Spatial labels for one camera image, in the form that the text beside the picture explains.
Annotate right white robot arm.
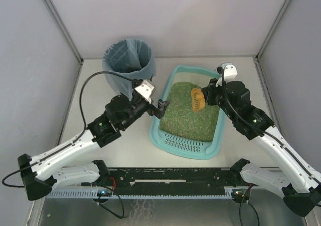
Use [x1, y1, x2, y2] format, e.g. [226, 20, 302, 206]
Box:
[201, 78, 320, 217]

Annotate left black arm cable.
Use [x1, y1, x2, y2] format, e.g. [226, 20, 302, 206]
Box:
[1, 71, 141, 188]

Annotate blue slotted cable duct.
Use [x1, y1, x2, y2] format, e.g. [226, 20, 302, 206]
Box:
[46, 186, 243, 199]

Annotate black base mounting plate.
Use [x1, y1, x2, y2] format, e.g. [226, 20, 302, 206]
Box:
[93, 168, 249, 191]

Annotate left base black cable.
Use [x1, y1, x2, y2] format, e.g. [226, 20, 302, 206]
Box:
[96, 180, 126, 218]

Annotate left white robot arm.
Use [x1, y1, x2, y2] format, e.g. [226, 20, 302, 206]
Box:
[17, 80, 169, 201]

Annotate orange litter scoop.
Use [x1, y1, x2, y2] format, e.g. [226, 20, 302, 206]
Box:
[191, 88, 205, 112]

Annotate blue plastic bin liner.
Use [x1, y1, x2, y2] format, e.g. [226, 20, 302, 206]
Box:
[101, 37, 157, 102]

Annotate green cat litter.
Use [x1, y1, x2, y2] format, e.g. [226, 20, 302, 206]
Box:
[159, 82, 219, 142]

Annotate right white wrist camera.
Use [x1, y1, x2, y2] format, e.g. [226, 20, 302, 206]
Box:
[216, 63, 238, 87]

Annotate base black cable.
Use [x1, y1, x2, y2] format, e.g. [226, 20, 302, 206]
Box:
[96, 180, 126, 218]
[233, 185, 260, 226]

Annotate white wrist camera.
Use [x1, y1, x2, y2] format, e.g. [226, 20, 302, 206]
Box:
[216, 63, 238, 87]
[134, 80, 154, 104]

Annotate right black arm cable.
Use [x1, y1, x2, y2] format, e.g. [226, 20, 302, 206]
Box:
[217, 67, 321, 184]

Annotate right base black cable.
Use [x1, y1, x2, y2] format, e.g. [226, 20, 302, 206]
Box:
[233, 185, 260, 226]

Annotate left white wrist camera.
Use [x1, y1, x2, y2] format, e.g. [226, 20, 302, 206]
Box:
[134, 80, 154, 104]

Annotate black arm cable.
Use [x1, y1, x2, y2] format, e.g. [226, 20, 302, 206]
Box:
[217, 67, 321, 184]
[1, 71, 141, 188]

